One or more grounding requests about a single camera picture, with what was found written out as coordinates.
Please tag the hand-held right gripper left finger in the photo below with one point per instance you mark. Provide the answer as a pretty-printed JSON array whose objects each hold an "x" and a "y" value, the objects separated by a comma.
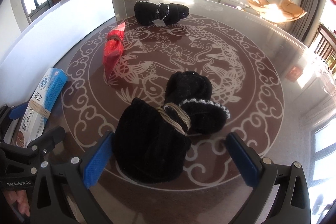
[{"x": 97, "y": 158}]

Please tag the red packet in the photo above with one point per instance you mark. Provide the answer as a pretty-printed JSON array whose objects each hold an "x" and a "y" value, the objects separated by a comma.
[{"x": 113, "y": 50}]

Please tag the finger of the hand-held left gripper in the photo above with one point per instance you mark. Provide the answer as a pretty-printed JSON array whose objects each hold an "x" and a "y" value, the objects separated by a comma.
[
  {"x": 18, "y": 111},
  {"x": 52, "y": 136}
]

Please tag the red square sticker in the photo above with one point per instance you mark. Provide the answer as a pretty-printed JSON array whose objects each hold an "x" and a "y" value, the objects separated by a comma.
[{"x": 295, "y": 72}]

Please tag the white curved partition board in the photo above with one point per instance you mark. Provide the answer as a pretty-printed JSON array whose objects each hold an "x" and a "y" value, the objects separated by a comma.
[{"x": 65, "y": 19}]

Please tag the dark wooden chair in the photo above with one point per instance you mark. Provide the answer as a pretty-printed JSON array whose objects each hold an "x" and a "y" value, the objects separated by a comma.
[{"x": 324, "y": 43}]

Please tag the person's left hand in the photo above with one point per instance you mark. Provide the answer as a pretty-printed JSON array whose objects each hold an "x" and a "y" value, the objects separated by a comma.
[{"x": 18, "y": 200}]

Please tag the black knit glove bundle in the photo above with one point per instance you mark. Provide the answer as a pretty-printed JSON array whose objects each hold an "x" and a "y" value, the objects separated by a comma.
[
  {"x": 149, "y": 140},
  {"x": 147, "y": 12}
]

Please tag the patterned glass desktop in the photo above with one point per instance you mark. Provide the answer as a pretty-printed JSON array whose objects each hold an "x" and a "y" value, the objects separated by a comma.
[{"x": 262, "y": 108}]

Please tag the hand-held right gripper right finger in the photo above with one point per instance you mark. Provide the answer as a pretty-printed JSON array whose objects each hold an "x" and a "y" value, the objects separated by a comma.
[{"x": 244, "y": 158}]

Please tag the blue ointment box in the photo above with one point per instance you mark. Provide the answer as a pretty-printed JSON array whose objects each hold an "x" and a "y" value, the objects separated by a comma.
[{"x": 50, "y": 87}]

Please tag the orange lounge chair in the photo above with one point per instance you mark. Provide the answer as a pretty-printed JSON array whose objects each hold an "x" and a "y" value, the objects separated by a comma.
[{"x": 291, "y": 10}]

